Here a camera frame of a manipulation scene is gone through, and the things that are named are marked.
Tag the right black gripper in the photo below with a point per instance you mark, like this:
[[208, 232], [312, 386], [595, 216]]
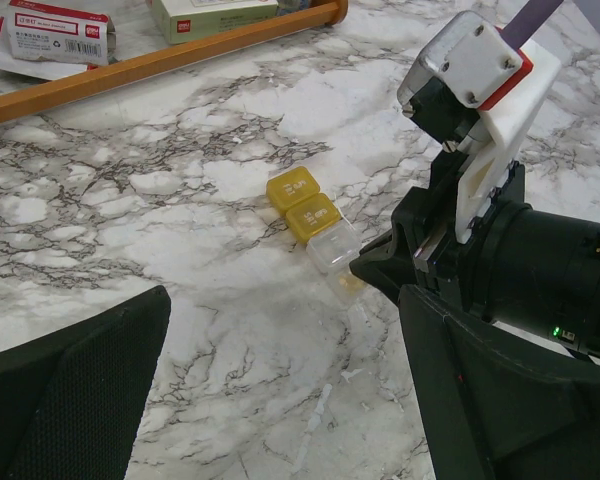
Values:
[[465, 235]]

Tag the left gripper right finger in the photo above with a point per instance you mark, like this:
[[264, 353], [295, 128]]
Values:
[[495, 406]]

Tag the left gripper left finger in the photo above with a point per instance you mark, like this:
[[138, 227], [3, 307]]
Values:
[[71, 401]]

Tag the yellow weekly pill organizer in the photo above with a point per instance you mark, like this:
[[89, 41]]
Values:
[[318, 225]]

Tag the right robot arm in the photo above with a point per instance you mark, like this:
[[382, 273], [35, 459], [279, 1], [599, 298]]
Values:
[[536, 271]]

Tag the wooden three-tier shelf rack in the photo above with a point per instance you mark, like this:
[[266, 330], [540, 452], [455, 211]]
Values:
[[66, 90]]

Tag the white green stapler box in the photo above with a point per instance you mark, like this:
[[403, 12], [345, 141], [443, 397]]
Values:
[[182, 21]]

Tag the red white staples packet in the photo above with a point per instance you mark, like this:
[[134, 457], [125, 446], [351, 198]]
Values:
[[50, 42]]

